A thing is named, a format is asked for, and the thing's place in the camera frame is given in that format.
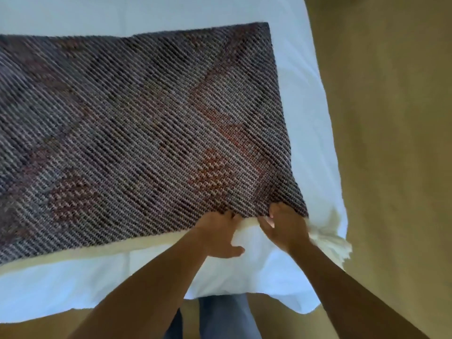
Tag person's left forearm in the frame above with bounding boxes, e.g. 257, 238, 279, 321
66, 231, 212, 339

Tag person's blue trousers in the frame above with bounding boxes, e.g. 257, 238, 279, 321
164, 293, 262, 339

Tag person's right hand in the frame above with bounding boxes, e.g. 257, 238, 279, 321
258, 202, 312, 255

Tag person's left hand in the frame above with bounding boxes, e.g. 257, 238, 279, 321
194, 210, 246, 259

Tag grey woven tasselled throw blanket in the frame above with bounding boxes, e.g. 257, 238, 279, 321
0, 22, 353, 269

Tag white bed sheet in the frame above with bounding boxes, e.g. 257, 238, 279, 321
0, 0, 349, 324

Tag person's right forearm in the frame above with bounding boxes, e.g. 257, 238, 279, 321
289, 240, 431, 339

